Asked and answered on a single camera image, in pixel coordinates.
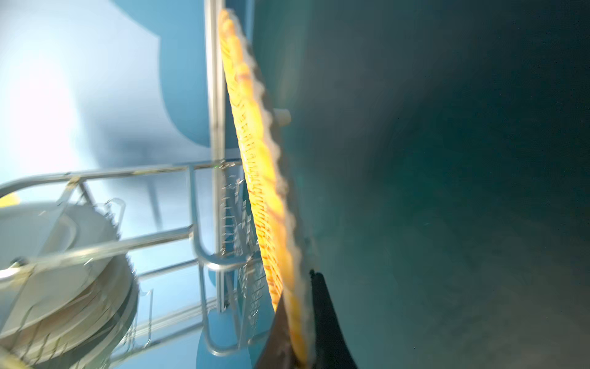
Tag white plate green lettered rim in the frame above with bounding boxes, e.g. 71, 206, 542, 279
1, 255, 133, 363

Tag stainless steel dish rack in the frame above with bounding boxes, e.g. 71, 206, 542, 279
1, 158, 269, 368

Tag orange woven round plate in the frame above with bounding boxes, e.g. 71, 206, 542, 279
218, 9, 317, 368

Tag pale green sunflower plate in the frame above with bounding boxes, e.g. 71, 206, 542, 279
1, 202, 118, 338

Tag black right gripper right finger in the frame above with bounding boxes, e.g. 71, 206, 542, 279
310, 270, 357, 369

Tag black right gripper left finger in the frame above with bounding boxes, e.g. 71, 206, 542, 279
254, 299, 295, 369

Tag plain grey-green plate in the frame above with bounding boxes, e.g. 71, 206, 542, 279
33, 279, 139, 368

